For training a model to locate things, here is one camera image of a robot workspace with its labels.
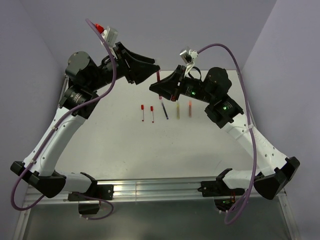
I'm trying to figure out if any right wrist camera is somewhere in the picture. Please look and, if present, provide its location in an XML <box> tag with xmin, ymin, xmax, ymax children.
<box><xmin>179</xmin><ymin>47</ymin><xmax>198</xmax><ymax>76</ymax></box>

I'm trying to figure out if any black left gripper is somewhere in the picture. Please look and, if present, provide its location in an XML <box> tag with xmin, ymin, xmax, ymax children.
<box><xmin>86</xmin><ymin>42</ymin><xmax>160</xmax><ymax>92</ymax></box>

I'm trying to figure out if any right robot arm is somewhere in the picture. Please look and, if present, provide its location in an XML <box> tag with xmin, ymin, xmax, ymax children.
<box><xmin>149</xmin><ymin>65</ymin><xmax>300</xmax><ymax>200</ymax></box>

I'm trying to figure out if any pink pen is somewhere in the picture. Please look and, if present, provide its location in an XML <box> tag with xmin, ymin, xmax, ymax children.
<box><xmin>156</xmin><ymin>71</ymin><xmax>162</xmax><ymax>101</ymax></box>

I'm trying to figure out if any purple pen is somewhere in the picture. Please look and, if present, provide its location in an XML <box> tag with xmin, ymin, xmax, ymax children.
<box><xmin>161</xmin><ymin>101</ymin><xmax>169</xmax><ymax>120</ymax></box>

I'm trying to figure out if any orange red pen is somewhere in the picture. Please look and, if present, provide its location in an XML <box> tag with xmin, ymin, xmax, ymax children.
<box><xmin>188</xmin><ymin>100</ymin><xmax>192</xmax><ymax>118</ymax></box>

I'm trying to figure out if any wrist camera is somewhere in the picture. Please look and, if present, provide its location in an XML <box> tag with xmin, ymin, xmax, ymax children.
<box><xmin>179</xmin><ymin>47</ymin><xmax>198</xmax><ymax>76</ymax></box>
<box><xmin>94</xmin><ymin>23</ymin><xmax>119</xmax><ymax>48</ymax></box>

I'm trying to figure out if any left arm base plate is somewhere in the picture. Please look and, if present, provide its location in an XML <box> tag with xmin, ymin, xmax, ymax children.
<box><xmin>67</xmin><ymin>184</ymin><xmax>114</xmax><ymax>202</ymax></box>

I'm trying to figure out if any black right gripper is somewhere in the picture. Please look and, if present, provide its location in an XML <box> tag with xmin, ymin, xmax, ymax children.
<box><xmin>149</xmin><ymin>64</ymin><xmax>215</xmax><ymax>104</ymax></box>

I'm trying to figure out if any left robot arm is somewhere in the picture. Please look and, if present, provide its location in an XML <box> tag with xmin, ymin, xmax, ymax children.
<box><xmin>10</xmin><ymin>42</ymin><xmax>160</xmax><ymax>200</ymax></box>

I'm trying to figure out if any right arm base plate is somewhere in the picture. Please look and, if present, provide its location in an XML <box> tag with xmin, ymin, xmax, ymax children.
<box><xmin>197</xmin><ymin>180</ymin><xmax>245</xmax><ymax>197</ymax></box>

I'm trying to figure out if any aluminium rail frame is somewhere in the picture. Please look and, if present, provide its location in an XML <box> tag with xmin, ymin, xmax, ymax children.
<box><xmin>12</xmin><ymin>71</ymin><xmax>301</xmax><ymax>240</ymax></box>

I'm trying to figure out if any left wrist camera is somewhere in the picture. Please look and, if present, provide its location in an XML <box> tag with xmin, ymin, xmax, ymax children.
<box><xmin>94</xmin><ymin>23</ymin><xmax>119</xmax><ymax>48</ymax></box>

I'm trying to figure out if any yellow highlighter pen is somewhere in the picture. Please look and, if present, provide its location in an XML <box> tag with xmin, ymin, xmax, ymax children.
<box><xmin>176</xmin><ymin>101</ymin><xmax>180</xmax><ymax>120</ymax></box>

